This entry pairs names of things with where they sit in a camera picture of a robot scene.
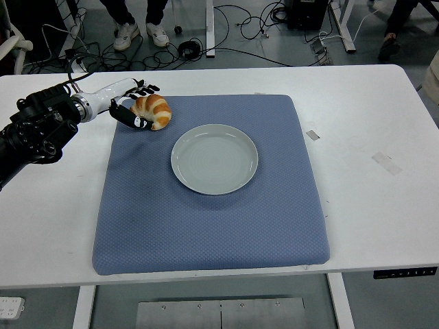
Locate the black equipment box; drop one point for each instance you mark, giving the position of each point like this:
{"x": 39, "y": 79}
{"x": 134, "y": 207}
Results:
{"x": 308, "y": 13}

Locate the black caster wheel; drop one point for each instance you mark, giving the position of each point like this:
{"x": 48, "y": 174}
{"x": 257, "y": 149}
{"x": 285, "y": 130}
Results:
{"x": 178, "y": 30}

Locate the golden croissant bread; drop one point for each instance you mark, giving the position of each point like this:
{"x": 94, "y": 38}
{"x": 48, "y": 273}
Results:
{"x": 157, "y": 108}

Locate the small grey tape strip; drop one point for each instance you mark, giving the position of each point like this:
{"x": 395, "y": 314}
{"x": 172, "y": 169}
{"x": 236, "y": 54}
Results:
{"x": 312, "y": 135}

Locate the person's left leg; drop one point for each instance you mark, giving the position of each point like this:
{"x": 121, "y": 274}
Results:
{"x": 156, "y": 10}

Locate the white power strip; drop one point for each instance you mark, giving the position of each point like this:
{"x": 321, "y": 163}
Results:
{"x": 10, "y": 307}

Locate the beige fabric object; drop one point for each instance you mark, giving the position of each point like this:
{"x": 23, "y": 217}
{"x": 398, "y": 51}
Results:
{"x": 433, "y": 82}

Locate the grey foot pedal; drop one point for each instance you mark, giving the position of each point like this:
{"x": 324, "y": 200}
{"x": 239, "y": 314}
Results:
{"x": 317, "y": 47}

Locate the white desk leg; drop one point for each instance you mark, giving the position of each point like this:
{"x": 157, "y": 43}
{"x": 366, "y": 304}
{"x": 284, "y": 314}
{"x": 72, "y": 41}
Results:
{"x": 210, "y": 27}

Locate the black table control panel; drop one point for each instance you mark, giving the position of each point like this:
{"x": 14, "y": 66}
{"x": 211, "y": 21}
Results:
{"x": 404, "y": 273}

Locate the person's right leg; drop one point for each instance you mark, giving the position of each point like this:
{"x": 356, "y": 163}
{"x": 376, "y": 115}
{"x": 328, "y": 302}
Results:
{"x": 118, "y": 10}

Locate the round grey plate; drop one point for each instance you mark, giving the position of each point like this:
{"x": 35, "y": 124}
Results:
{"x": 214, "y": 161}

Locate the white table leg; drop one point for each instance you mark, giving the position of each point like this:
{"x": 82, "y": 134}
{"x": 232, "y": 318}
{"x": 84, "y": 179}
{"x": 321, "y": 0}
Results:
{"x": 84, "y": 308}
{"x": 341, "y": 305}

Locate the blue quilted mat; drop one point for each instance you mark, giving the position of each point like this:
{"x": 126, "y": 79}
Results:
{"x": 205, "y": 233}

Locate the white slanted desk frame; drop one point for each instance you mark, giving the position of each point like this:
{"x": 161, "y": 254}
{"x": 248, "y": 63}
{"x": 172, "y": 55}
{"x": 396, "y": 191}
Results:
{"x": 349, "y": 42}

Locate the large clear tape patch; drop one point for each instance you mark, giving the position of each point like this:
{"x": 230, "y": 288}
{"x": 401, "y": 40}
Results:
{"x": 387, "y": 163}

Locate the person's left foot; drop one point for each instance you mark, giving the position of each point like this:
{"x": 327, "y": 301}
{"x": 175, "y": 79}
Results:
{"x": 157, "y": 34}

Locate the person's right foot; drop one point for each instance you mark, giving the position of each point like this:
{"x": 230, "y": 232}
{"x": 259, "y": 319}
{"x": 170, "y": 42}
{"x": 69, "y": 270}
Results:
{"x": 125, "y": 36}

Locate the white chair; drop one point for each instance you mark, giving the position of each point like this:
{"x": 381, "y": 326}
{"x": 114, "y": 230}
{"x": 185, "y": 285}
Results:
{"x": 10, "y": 44}

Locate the person's foot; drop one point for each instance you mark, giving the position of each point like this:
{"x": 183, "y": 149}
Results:
{"x": 157, "y": 34}
{"x": 125, "y": 36}
{"x": 389, "y": 48}

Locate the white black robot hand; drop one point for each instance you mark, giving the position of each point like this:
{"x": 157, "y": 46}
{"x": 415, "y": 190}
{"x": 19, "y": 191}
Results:
{"x": 109, "y": 92}

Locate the person's leg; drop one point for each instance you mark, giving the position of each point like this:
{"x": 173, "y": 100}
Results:
{"x": 398, "y": 17}
{"x": 118, "y": 10}
{"x": 156, "y": 10}

